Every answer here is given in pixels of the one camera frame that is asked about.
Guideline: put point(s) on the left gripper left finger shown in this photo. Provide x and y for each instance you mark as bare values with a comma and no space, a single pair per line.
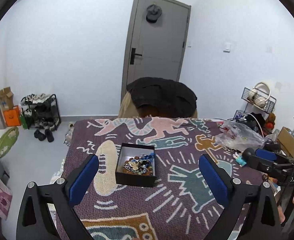
80,179

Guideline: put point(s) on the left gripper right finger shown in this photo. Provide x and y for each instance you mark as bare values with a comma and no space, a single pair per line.
217,179

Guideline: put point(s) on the black jewelry box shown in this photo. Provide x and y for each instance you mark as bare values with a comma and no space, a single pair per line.
128,151

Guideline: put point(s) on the small doll figure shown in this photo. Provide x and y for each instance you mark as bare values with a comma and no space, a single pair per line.
243,158

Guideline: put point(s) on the patterned purple woven blanket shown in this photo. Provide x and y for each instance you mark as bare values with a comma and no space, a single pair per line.
179,205

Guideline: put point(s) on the clear plastic bag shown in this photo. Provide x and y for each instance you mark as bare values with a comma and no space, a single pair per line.
238,136

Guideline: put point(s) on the black slippers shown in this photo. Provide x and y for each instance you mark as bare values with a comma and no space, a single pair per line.
46,135

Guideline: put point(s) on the white sneakers on floor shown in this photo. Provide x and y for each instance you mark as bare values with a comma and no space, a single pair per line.
71,127

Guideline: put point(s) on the black shoe rack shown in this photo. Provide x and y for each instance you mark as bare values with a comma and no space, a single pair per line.
40,111

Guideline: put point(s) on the green oval floor mat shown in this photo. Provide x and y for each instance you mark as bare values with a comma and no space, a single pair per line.
7,140

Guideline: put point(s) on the orange paper bag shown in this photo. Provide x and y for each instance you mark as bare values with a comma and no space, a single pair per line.
12,117

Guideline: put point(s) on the cardboard box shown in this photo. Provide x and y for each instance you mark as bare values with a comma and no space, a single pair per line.
6,99

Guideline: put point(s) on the grey door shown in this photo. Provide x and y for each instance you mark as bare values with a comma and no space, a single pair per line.
162,44

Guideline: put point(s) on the grey cap on door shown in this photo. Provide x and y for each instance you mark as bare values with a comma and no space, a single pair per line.
153,13

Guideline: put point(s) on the black wire basket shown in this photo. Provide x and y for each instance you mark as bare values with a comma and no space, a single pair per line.
259,97

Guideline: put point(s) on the black door handle lock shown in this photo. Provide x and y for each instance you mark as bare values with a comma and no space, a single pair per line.
133,55

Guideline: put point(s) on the white light switch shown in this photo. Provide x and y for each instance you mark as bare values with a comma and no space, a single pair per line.
227,47

